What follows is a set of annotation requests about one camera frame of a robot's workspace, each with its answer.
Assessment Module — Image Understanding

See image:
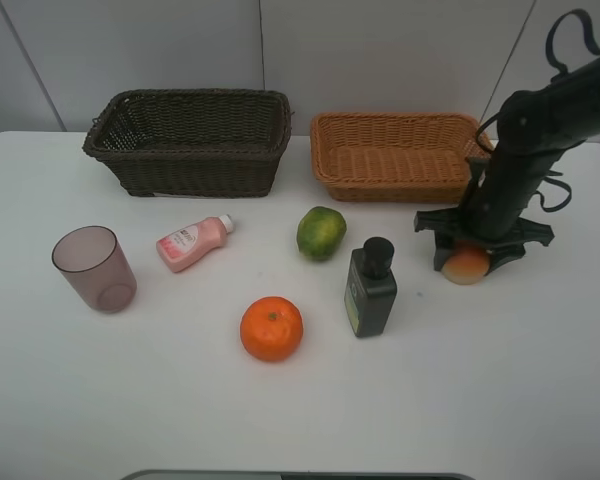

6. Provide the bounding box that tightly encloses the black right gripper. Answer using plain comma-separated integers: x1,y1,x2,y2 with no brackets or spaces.
414,146,555,275

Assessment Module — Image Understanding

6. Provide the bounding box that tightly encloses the red yellow peach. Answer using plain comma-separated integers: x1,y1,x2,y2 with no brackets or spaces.
441,246,490,285

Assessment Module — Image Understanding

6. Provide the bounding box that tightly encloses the dark green pump bottle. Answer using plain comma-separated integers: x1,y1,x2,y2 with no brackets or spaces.
344,237,398,338

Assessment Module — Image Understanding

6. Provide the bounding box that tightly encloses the green round fruit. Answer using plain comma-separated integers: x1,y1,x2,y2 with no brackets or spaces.
296,206,347,262

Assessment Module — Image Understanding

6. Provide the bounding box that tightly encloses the orange tangerine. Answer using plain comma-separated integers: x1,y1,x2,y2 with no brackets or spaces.
240,296,304,363

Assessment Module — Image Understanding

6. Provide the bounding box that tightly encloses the translucent purple plastic cup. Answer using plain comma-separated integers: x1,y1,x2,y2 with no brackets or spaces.
51,225,137,313

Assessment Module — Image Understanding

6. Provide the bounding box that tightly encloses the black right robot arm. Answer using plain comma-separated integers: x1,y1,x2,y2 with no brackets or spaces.
414,53,600,271

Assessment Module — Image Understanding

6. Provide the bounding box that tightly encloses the light orange wicker basket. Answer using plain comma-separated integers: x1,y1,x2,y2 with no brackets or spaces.
310,112,487,204

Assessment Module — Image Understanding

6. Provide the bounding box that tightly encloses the pink lotion bottle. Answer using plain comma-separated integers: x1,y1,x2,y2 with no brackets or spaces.
156,215,235,273

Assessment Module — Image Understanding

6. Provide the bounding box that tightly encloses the dark brown wicker basket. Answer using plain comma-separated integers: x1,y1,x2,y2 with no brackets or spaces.
83,88,292,198

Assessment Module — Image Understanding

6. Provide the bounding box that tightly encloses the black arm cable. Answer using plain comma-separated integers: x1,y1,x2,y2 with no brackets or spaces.
474,8,600,211

